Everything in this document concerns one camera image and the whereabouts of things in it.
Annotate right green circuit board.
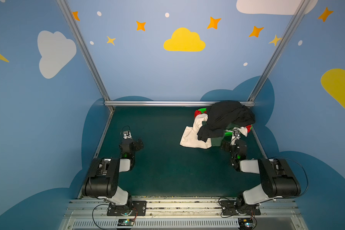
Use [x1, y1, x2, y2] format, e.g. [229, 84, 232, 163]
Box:
[238, 218, 255, 230]

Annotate red t shirt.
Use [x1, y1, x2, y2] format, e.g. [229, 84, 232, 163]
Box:
[194, 110, 202, 117]

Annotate bright green plastic basket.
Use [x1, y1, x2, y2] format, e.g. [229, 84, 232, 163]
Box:
[198, 108, 253, 147]

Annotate right side floor rail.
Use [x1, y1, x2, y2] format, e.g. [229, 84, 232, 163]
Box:
[251, 127, 267, 158]

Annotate white t shirt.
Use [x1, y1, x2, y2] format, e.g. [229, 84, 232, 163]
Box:
[180, 114, 237, 149]

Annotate right rear aluminium post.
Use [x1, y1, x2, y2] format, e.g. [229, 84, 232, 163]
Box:
[247, 0, 311, 104]

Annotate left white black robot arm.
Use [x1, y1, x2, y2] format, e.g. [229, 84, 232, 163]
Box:
[81, 139, 144, 216]

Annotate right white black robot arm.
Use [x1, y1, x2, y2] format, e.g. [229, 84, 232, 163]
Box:
[219, 140, 301, 216]

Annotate aluminium post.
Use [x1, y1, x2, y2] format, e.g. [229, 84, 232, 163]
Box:
[247, 0, 311, 104]
[57, 0, 110, 101]

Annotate left rear aluminium post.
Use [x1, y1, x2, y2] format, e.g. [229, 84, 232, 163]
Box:
[57, 0, 110, 101]

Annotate green circuit board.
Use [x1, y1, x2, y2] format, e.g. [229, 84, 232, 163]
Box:
[117, 219, 135, 228]
[238, 218, 255, 230]

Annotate black t shirt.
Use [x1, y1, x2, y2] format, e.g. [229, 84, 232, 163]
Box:
[197, 101, 255, 142]

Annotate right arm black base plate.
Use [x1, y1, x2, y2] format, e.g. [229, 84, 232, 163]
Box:
[218, 199, 261, 216]

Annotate left green circuit board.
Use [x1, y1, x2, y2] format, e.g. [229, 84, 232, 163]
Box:
[117, 219, 135, 228]

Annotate rear horizontal aluminium rail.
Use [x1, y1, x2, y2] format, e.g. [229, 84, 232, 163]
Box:
[104, 100, 255, 107]

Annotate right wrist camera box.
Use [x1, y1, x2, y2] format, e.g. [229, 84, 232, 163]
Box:
[232, 129, 241, 139]

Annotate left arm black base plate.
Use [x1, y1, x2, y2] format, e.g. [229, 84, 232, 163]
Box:
[107, 200, 147, 217]

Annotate front aluminium rail bed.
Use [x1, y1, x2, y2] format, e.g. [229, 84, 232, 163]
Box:
[59, 196, 308, 230]

